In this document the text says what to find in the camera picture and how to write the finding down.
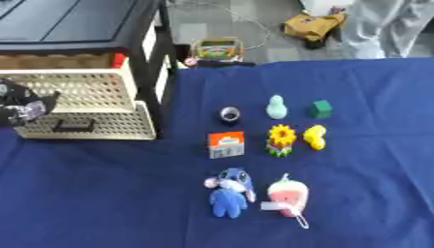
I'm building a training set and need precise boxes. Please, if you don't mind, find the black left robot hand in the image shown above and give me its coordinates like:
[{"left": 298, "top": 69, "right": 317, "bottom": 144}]
[{"left": 0, "top": 77, "right": 63, "bottom": 128}]

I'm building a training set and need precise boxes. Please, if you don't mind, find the pale pierced drawer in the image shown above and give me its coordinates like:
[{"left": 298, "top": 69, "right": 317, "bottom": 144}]
[{"left": 0, "top": 68, "right": 158, "bottom": 141}]

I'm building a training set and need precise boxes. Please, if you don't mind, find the black cabinet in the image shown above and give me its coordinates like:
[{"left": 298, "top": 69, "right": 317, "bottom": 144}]
[{"left": 0, "top": 0, "right": 180, "bottom": 140}]

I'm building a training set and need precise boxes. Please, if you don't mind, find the green and white basket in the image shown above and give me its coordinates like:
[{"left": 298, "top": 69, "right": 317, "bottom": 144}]
[{"left": 188, "top": 37, "right": 248, "bottom": 62}]

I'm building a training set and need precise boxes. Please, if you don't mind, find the orange and grey small box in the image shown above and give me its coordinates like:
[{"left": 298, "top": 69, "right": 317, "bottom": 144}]
[{"left": 206, "top": 130, "right": 248, "bottom": 160}]

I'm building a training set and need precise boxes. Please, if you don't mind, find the black tape roll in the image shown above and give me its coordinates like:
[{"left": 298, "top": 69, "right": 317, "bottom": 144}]
[{"left": 218, "top": 106, "right": 243, "bottom": 126}]

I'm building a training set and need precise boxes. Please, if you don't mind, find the blue soft toy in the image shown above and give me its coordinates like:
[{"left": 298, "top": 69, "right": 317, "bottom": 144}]
[{"left": 203, "top": 167, "right": 258, "bottom": 219}]

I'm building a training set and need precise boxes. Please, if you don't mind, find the pale green pear toy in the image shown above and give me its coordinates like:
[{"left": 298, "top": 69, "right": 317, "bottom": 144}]
[{"left": 264, "top": 94, "right": 291, "bottom": 120}]

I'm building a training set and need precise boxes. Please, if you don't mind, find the yellow sunflower toy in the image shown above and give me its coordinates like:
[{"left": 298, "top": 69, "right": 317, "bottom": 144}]
[{"left": 264, "top": 124, "right": 298, "bottom": 158}]

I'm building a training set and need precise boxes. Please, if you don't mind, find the pink strawberry soft toy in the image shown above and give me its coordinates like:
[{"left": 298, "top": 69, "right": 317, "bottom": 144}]
[{"left": 259, "top": 172, "right": 312, "bottom": 230}]

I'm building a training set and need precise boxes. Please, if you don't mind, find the yellow duck toy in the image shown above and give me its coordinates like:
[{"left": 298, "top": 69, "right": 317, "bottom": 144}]
[{"left": 301, "top": 124, "right": 329, "bottom": 151}]

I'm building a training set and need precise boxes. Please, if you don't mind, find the green cube block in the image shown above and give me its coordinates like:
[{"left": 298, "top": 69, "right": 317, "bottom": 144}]
[{"left": 306, "top": 99, "right": 334, "bottom": 120}]

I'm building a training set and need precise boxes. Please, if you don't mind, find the person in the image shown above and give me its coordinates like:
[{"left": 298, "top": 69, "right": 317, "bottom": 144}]
[{"left": 340, "top": 0, "right": 434, "bottom": 60}]

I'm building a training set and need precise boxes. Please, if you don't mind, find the white cable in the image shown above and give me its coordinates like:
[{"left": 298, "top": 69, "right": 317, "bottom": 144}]
[{"left": 168, "top": 0, "right": 273, "bottom": 51}]

